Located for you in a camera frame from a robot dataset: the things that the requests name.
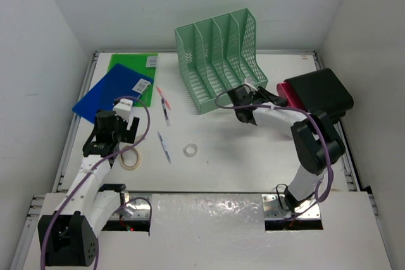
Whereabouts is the pink drawer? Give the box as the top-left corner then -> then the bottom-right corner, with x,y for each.
276,82 -> 307,111

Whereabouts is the beige masking tape roll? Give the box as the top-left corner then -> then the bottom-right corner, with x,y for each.
119,146 -> 141,171

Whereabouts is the black drawer box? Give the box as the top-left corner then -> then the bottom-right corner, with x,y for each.
283,68 -> 354,123

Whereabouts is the clear tape roll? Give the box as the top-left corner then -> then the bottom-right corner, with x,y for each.
183,144 -> 198,157

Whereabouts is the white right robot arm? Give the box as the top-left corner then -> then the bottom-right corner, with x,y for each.
227,83 -> 346,212

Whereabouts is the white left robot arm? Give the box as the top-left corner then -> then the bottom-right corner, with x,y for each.
37,110 -> 139,269

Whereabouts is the light blue pen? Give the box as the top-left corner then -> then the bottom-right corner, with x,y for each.
157,131 -> 171,164

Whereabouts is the dark blue pen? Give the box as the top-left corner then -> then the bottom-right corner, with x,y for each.
161,98 -> 171,126

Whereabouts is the red pen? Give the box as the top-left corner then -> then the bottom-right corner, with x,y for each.
156,86 -> 171,111

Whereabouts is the blue plastic folder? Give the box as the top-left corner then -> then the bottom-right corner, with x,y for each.
72,64 -> 154,123

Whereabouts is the green mesh file organizer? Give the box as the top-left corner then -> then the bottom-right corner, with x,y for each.
175,8 -> 268,114

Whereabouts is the green plastic folder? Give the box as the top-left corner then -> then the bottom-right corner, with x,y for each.
107,52 -> 158,107

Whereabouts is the white front cover board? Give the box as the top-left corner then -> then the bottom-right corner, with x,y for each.
23,192 -> 393,270

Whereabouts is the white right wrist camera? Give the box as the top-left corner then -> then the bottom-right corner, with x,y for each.
244,77 -> 256,90

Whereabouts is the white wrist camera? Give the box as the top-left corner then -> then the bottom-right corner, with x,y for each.
113,98 -> 134,121
244,77 -> 256,90

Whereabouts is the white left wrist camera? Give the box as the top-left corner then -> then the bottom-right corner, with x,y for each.
113,98 -> 134,121

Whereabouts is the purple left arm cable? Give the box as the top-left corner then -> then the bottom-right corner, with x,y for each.
39,95 -> 151,270

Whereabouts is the aluminium frame rail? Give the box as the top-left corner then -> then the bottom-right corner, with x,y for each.
1,50 -> 100,269

